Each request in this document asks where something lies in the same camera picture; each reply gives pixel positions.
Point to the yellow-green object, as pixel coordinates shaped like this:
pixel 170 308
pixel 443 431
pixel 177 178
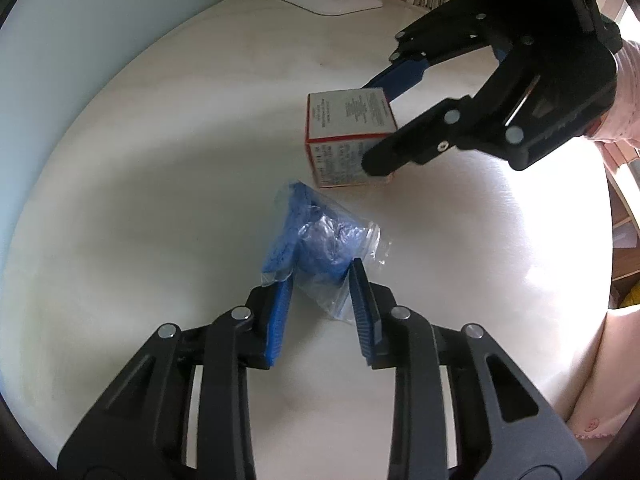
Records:
pixel 631 297

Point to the person's pink clothing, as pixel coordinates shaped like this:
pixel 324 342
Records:
pixel 610 385

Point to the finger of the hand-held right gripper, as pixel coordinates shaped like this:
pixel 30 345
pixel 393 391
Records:
pixel 400 147
pixel 400 72

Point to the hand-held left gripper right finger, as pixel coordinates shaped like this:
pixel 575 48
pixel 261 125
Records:
pixel 362 305

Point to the small red and white box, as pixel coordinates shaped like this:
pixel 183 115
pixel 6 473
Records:
pixel 345 115

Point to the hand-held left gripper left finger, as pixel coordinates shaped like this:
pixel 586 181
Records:
pixel 277 320

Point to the plastic bag of blue items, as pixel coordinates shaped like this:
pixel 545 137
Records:
pixel 310 240

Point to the person's right forearm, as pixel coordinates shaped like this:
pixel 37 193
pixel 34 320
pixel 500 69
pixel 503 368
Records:
pixel 627 100

